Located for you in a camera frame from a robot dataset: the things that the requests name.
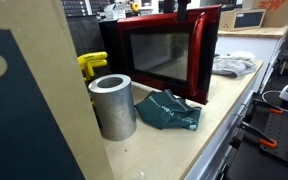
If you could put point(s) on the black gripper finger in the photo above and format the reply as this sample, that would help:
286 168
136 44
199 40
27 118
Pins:
168 6
183 9

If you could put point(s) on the red microwave door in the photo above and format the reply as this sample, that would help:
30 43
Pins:
167 53

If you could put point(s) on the yellow background tool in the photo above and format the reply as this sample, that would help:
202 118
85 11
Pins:
135 6

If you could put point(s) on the cardboard box dark label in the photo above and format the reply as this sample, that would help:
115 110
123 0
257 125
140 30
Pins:
242 19

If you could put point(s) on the dark small-parts drawer cabinet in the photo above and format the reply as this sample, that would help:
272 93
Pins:
99 5
74 7

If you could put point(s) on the white cabinet wooden top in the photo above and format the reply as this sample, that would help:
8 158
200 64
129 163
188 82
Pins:
250 40

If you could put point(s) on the grey towel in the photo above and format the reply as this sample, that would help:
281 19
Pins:
232 65

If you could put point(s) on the black back panel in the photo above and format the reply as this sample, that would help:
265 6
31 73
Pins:
85 36

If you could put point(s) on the cardboard box red print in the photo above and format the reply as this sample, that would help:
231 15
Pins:
277 10

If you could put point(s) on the yellow plastic clamp tool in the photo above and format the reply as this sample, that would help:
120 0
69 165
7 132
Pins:
90 63

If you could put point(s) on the dark green cloth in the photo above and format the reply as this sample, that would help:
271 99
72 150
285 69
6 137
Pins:
167 111

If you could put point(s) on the aluminium hollow cylinder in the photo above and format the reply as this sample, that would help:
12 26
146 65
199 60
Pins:
114 110

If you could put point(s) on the black clamp orange tip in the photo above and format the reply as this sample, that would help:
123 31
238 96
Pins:
260 135
270 108

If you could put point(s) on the black perforated board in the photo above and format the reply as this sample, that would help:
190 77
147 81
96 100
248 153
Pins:
284 136

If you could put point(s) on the large cardboard box blue print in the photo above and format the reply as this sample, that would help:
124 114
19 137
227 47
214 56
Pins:
34 100

